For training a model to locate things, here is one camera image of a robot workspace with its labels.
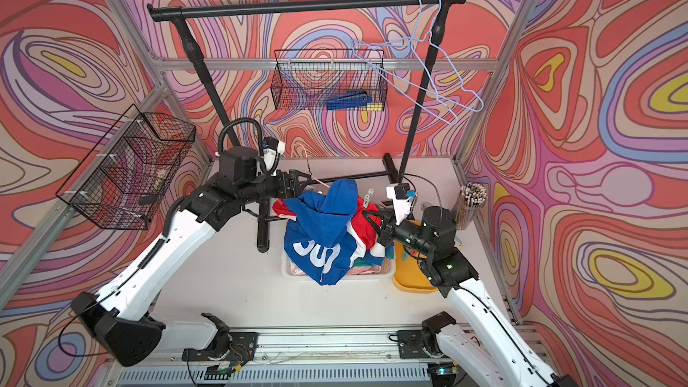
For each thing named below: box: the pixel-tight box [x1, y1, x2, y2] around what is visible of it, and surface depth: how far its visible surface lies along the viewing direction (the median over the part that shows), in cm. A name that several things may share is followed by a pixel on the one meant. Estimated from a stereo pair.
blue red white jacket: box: [272, 178, 394, 287], surface depth 72 cm
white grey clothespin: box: [363, 188, 375, 208], surface depth 65 cm
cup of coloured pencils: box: [455, 181, 488, 231], surface depth 87 cm
